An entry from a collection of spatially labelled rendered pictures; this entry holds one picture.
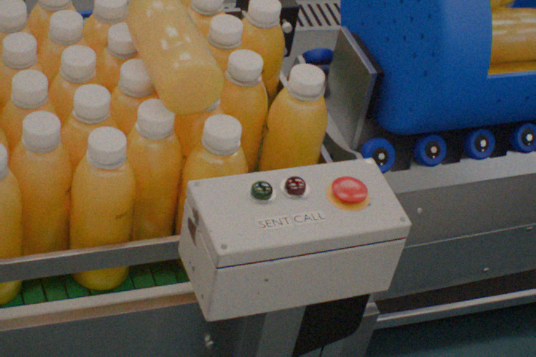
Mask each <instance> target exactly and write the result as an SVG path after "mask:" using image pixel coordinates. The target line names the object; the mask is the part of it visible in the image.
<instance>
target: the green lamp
mask: <svg viewBox="0 0 536 357"><path fill-rule="evenodd" d="M250 194H251V195H252V196H253V197H256V199H258V200H268V199H270V197H271V196H272V194H273V188H272V186H271V184H270V183H268V182H267V181H263V180H259V181H256V182H253V183H252V185H251V186H250Z"/></svg>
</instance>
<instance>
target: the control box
mask: <svg viewBox="0 0 536 357"><path fill-rule="evenodd" d="M292 175H296V176H297V177H300V178H302V179H304V180H305V182H306V191H305V193H304V194H300V195H293V194H290V193H287V192H286V191H285V189H284V182H285V180H286V179H287V178H289V177H292ZM340 176H352V177H353V178H355V179H359V180H360V181H362V182H363V183H364V184H365V185H366V186H367V188H368V194H367V197H366V199H365V200H364V201H361V202H359V203H355V204H351V203H346V202H342V201H341V200H340V199H339V198H337V197H335V196H334V195H333V193H332V191H331V186H332V182H333V180H334V179H338V178H340ZM259 180H263V181H267V182H268V183H270V184H271V186H272V188H273V194H272V196H271V197H270V199H268V200H258V199H256V197H253V196H252V195H251V194H250V186H251V185H252V183H253V182H256V181H259ZM186 196H187V198H186V201H185V207H184V212H183V223H182V229H181V235H180V242H179V255H180V256H181V259H182V262H183V265H184V267H185V270H186V273H187V274H188V276H189V278H190V281H191V285H192V288H193V289H194V292H195V295H196V298H197V300H199V304H200V307H201V309H202V311H203V314H204V317H205V320H206V321H207V322H213V321H217V320H227V319H232V318H236V317H242V316H246V315H250V314H256V313H261V312H270V311H275V310H280V309H285V308H294V307H299V306H304V305H309V304H318V303H323V302H326V301H328V300H338V299H342V298H347V297H353V296H361V295H367V294H369V293H371V292H381V291H385V290H388V288H389V285H390V283H391V279H392V275H393V274H394V273H395V271H396V267H397V263H398V260H399V258H400V254H401V251H402V248H403V246H404V244H405V242H406V240H405V239H406V237H407V236H408V233H409V230H410V228H411V225H412V224H411V222H410V220H409V219H408V216H407V215H406V213H405V212H404V210H403V208H402V207H401V204H400V203H399V201H398V199H397V198H396V196H395V195H394V194H393V193H392V190H391V188H390V187H389V185H388V184H387V182H386V180H385V179H384V176H383V175H382V173H381V172H380V169H379V168H378V166H377V164H376V163H375V162H374V160H373V159H372V158H369V159H357V160H350V161H343V162H336V163H323V164H316V166H308V167H295V168H290V169H282V170H275V171H262V172H255V173H248V174H240V175H234V176H231V175H228V176H227V177H221V178H209V179H201V180H194V181H189V182H188V183H187V192H186ZM317 213H319V214H320V216H321V218H326V219H320V218H319V216H318V214H317ZM305 214H306V215H307V216H308V217H309V218H311V219H313V216H314V217H315V219H320V220H314V219H313V221H311V220H310V219H306V222H305ZM311 214H313V216H311ZM295 216H301V217H296V218H295V219H296V221H298V222H296V221H295V220H294V217H295ZM286 217H289V218H287V219H286V220H287V221H288V222H289V225H287V224H286V220H285V219H284V218H286ZM308 217H306V218H308ZM279 218H280V219H281V221H282V224H283V226H282V225H280V224H281V222H280V220H279ZM269 219H270V220H269ZM271 219H274V220H275V221H278V223H280V224H278V223H276V222H275V221H274V224H275V226H274V224H273V222H272V220H271ZM264 220H269V221H267V223H271V224H268V225H269V226H273V227H268V226H267V224H266V221H264ZM303 220H304V221H303ZM259 221H263V222H260V223H261V224H262V225H260V224H259V223H258V222H259ZM301 221H303V222H301ZM263 225H264V226H266V228H261V227H264V226H263Z"/></svg>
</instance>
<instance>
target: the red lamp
mask: <svg viewBox="0 0 536 357"><path fill-rule="evenodd" d="M284 189H285V191H286V192H287V193H290V194H293V195H300V194H304V193H305V191H306V182H305V180H304V179H303V178H300V177H297V176H296V175H292V177H289V178H287V179H286V180H285V182H284Z"/></svg>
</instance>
